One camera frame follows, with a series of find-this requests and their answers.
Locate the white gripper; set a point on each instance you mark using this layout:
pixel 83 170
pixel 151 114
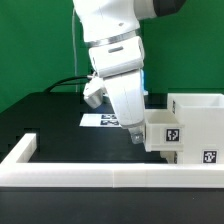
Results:
pixel 118 73

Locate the white fence wall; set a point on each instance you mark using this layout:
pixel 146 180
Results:
pixel 17 171

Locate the white drawer cabinet box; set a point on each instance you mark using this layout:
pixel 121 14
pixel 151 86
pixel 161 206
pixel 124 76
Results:
pixel 202 116

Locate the white front drawer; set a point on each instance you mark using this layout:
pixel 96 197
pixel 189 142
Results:
pixel 172 157

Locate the white drawer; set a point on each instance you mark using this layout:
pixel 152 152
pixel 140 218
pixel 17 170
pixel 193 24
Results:
pixel 162 132
pixel 172 157

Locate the marker tag sheet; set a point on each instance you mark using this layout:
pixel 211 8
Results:
pixel 99 120

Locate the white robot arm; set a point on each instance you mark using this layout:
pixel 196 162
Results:
pixel 111 31

